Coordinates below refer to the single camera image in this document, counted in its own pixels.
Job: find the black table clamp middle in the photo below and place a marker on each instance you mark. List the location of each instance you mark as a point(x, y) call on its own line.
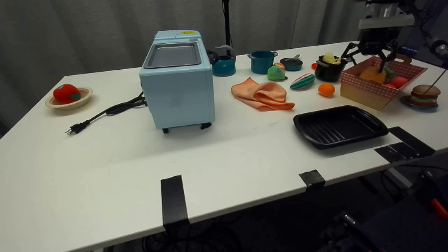
point(313, 180)

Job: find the black table clamp right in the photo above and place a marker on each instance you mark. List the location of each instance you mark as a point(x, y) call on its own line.
point(408, 149)

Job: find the dark toy frying pan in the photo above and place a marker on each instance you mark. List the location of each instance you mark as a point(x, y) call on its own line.
point(292, 63)

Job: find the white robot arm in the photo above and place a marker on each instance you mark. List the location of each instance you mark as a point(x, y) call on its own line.
point(399, 14)

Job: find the green plush avocado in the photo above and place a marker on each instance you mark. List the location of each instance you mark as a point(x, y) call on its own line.
point(276, 73)

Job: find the black table clamp left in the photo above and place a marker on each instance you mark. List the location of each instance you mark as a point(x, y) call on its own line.
point(174, 203)

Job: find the black toy pot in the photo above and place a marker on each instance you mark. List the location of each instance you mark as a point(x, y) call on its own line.
point(329, 73)

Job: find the red plush tomato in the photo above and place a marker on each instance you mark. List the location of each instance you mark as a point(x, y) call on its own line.
point(66, 94)

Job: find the teal toy pot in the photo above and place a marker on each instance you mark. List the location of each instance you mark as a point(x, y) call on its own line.
point(262, 61)

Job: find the black camera stand pole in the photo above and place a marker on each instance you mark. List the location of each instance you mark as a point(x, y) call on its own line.
point(226, 14)

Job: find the striped green plush cucumber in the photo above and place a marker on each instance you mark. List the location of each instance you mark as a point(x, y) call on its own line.
point(303, 82)

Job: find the black table clamp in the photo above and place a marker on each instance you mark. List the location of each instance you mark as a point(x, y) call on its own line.
point(313, 180)
point(174, 203)
point(408, 149)

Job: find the orange folded cloth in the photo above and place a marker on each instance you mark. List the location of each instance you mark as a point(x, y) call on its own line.
point(262, 97)

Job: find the light blue toaster oven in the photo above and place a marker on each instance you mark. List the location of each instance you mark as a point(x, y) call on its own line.
point(177, 80)

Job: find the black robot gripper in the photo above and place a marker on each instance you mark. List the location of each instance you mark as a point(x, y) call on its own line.
point(373, 42)

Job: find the plush burger toy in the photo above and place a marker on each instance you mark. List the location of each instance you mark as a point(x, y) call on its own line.
point(422, 97)

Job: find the dark teal toy kettle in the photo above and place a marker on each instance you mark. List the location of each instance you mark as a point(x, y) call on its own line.
point(223, 61)

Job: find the red plush fruit in box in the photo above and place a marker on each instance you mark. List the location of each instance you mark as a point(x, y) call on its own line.
point(397, 83)

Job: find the small orange plush fruit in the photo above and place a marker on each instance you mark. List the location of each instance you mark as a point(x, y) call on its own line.
point(327, 90)

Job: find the yellow plush banana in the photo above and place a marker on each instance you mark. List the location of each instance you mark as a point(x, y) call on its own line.
point(331, 59)

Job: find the red checkered carton box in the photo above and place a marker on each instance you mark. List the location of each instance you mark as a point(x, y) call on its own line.
point(371, 94)

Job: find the black ribbed tray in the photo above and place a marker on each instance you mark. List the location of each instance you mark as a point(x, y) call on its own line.
point(338, 126)

